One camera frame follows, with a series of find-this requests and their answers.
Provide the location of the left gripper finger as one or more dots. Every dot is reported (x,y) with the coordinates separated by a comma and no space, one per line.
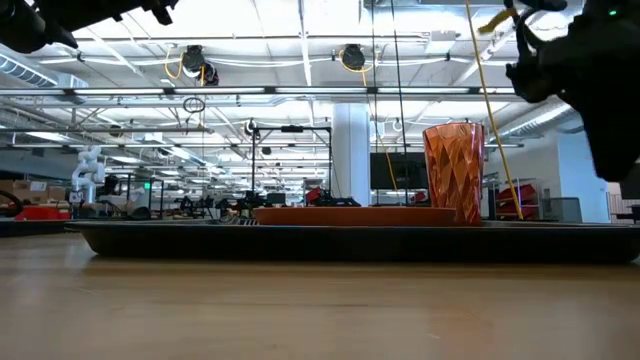
(30,32)

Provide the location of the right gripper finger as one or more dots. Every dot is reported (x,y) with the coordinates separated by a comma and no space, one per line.
(617,140)

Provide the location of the orange faceted plastic cup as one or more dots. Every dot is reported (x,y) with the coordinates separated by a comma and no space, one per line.
(455,170)

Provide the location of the orange plate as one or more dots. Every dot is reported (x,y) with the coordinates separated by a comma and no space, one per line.
(350,216)

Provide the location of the black plastic tray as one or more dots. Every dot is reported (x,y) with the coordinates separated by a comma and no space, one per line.
(300,245)

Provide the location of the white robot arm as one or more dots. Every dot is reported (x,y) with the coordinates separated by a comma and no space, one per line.
(90,170)

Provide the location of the yellow gripper tag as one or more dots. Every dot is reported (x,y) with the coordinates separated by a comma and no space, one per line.
(497,20)

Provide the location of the rack with red bins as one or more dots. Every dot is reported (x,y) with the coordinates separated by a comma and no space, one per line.
(515,195)

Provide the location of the cardboard box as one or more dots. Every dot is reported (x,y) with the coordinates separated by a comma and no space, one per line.
(20,187)

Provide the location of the black hoop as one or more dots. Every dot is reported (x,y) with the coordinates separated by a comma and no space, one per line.
(20,202)

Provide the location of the red box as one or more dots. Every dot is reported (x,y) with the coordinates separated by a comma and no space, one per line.
(42,213)

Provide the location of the black monitor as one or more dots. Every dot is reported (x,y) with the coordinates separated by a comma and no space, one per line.
(400,172)

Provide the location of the white pillar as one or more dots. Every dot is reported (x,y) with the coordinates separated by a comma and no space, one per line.
(350,150)

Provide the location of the red bin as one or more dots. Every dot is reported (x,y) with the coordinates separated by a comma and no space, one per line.
(313,195)

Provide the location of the black aluminium table frame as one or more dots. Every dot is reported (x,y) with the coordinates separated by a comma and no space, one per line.
(30,229)

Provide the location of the black metal stand frame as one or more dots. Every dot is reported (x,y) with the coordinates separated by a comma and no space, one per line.
(253,160)

